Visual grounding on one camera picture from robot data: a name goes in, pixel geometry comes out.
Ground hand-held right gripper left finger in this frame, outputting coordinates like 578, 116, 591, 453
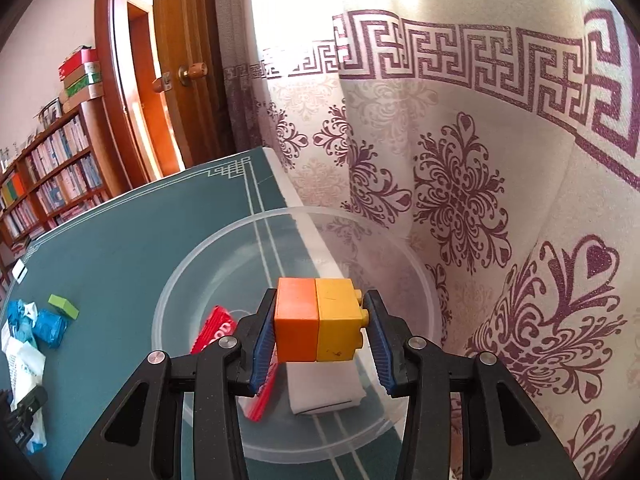
60, 287, 278, 480

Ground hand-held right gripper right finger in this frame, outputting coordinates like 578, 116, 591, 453
362, 289, 583, 480

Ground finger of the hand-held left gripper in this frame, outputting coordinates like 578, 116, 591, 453
12, 386, 49, 418

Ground white printed snack packet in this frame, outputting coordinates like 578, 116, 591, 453
0, 320, 47, 406

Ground orange and yellow toy block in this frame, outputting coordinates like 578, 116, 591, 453
274, 276, 371, 363

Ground blue and white biscuit packet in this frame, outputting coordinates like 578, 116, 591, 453
6, 299, 38, 346

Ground clear plastic bowl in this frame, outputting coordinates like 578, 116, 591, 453
151, 206, 443, 463

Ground green toy block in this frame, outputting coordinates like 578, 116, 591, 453
47, 294, 80, 320

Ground red snack packet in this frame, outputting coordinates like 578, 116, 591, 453
190, 306, 281, 421

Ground white tissue packet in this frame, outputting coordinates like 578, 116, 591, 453
285, 360, 368, 416

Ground patterned white purple curtain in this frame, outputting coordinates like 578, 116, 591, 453
220, 0, 640, 480

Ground rows of books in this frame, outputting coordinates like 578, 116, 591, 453
0, 117, 103, 243

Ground wooden bookshelf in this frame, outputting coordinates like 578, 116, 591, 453
0, 95, 118, 261

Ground round wooden door knob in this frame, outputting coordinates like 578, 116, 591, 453
180, 61, 208, 87

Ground wooden door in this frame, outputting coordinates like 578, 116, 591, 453
94, 0, 191, 196
151, 0, 236, 171

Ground green and white box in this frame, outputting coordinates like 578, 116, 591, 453
62, 72, 102, 96

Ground red box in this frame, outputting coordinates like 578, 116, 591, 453
60, 47, 100, 81

